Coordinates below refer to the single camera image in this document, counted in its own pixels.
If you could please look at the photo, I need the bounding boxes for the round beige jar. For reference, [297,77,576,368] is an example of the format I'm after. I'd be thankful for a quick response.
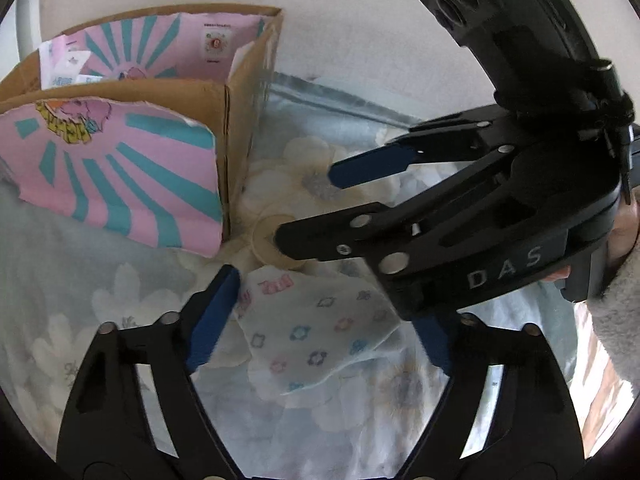
[251,212,313,268]

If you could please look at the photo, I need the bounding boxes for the light blue floral blanket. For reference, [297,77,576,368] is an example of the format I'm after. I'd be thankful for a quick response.
[0,72,601,480]

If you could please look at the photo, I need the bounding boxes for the cardboard box with pink print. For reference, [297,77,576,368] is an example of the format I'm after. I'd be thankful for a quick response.
[0,5,284,260]

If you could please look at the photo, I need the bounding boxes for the white patterned diaper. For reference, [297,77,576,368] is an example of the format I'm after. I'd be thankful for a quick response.
[235,265,403,396]

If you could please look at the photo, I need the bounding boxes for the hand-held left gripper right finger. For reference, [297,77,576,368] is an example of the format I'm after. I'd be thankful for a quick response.
[395,311,586,480]

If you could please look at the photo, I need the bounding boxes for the person's right forearm grey sleeve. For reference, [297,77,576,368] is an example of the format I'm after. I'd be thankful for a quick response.
[587,240,640,396]

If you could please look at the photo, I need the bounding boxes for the white door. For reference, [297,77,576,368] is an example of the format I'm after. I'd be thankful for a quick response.
[14,0,48,58]

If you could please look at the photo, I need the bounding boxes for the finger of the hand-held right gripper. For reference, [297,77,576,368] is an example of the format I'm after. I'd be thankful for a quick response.
[275,147,531,276]
[327,110,516,189]

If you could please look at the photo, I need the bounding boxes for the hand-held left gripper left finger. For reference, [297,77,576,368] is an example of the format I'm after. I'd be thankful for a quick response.
[56,264,242,480]

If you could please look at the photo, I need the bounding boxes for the person's right hand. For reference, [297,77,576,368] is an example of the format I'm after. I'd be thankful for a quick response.
[607,187,640,261]

